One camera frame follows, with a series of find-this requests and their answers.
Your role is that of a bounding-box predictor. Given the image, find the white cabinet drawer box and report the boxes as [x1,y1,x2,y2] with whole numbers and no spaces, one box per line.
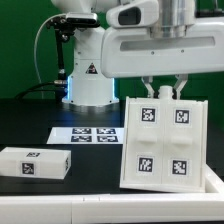
[0,147,71,179]

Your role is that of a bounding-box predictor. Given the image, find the grey camera cable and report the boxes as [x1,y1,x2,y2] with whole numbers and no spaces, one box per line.
[33,13,63,100]

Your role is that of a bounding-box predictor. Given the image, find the white cabinet body box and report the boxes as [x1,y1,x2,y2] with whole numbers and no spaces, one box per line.
[120,86,208,193]

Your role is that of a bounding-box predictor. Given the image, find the white front panel with peg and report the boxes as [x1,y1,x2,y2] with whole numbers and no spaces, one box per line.
[161,99,206,188]

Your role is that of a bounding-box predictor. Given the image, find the flat white panel four tags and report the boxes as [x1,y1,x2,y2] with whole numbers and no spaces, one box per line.
[47,127,124,144]

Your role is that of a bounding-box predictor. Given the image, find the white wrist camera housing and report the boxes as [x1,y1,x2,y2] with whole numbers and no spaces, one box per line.
[106,0,159,29]

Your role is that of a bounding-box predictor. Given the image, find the white L-shaped obstacle frame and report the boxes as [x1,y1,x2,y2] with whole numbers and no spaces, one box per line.
[0,168,224,224]

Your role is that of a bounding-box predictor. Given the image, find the white door panel with peg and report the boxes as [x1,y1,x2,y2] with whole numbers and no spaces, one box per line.
[124,99,164,185]

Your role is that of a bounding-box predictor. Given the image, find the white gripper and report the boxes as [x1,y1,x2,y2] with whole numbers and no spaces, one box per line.
[101,17,224,99]

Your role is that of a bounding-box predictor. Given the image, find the black camera on stand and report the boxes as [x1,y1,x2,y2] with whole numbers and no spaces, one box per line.
[46,12,100,102]

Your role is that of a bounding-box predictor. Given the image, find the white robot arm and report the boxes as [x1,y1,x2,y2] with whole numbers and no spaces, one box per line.
[51,0,224,106]

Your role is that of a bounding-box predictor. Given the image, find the black base cables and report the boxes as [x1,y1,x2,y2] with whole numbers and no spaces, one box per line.
[13,79,69,100]

